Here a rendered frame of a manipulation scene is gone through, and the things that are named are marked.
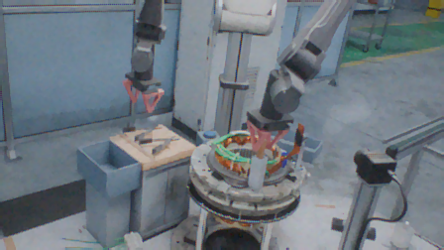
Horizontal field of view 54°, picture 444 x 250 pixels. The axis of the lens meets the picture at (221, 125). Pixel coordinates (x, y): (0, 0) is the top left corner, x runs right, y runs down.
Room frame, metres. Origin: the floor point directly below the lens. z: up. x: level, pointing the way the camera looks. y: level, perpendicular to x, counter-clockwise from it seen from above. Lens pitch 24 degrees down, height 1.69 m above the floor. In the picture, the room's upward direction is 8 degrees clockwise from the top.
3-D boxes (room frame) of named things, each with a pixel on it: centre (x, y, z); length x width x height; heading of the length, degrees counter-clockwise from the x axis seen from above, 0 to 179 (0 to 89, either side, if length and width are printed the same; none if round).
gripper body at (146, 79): (1.22, 0.25, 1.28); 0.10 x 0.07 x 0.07; 47
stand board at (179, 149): (1.19, 0.20, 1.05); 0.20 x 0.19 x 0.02; 137
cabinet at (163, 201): (1.19, 0.20, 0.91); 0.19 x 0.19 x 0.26; 47
